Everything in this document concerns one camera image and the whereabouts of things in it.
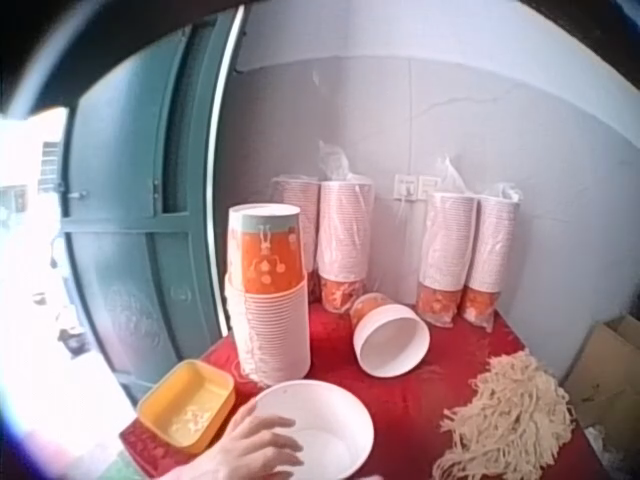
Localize heap of pale noodles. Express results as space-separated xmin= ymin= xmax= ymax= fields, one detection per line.
xmin=431 ymin=349 xmax=579 ymax=480

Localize white wall switch plate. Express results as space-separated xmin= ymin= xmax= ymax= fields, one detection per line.
xmin=393 ymin=173 xmax=419 ymax=201
xmin=417 ymin=174 xmax=442 ymax=199

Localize orange paper cup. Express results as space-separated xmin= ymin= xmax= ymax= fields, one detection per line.
xmin=349 ymin=292 xmax=432 ymax=378

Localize person's left hand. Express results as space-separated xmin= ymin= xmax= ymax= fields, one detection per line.
xmin=198 ymin=410 xmax=306 ymax=480

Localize stack of orange paper cups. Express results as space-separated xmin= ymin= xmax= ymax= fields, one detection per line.
xmin=225 ymin=202 xmax=313 ymax=387

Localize yellow plastic tray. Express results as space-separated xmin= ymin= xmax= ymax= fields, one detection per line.
xmin=136 ymin=358 xmax=237 ymax=454

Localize pale food bits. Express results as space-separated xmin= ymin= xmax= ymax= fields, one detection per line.
xmin=169 ymin=402 xmax=217 ymax=437

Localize plastic-wrapped stack of cups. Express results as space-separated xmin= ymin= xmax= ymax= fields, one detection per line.
xmin=315 ymin=141 xmax=377 ymax=314
xmin=416 ymin=156 xmax=479 ymax=329
xmin=459 ymin=181 xmax=522 ymax=332
xmin=269 ymin=173 xmax=322 ymax=304

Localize red tablecloth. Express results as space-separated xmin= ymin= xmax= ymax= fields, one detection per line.
xmin=118 ymin=298 xmax=609 ymax=480

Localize brown cardboard box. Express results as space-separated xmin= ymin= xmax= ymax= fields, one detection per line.
xmin=561 ymin=314 xmax=640 ymax=442

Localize white paper bowl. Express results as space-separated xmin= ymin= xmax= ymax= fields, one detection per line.
xmin=252 ymin=379 xmax=376 ymax=480

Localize green door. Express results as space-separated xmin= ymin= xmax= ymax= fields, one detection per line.
xmin=58 ymin=8 xmax=247 ymax=402

